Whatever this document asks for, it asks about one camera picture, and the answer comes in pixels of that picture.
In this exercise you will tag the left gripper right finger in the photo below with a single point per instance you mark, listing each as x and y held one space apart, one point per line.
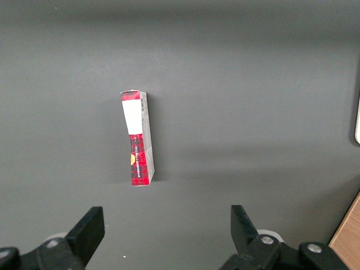
247 247

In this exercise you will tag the red and grey carton box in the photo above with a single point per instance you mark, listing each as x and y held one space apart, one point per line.
137 157

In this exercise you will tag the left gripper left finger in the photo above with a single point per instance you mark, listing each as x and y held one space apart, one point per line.
84 239

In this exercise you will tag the wooden two-drawer cabinet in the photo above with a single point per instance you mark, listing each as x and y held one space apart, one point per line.
348 239

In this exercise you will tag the beige rectangular plastic tray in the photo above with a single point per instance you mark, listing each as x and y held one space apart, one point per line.
358 123

